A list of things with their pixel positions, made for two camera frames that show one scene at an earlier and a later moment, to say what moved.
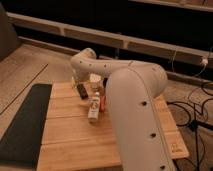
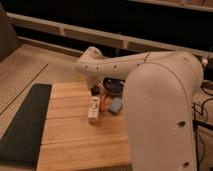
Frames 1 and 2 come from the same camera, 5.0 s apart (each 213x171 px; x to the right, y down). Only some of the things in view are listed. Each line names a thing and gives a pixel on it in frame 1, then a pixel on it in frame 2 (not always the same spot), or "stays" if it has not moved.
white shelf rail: (82, 33) stays
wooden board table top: (71, 141) stays
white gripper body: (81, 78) -> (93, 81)
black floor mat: (22, 141) stays
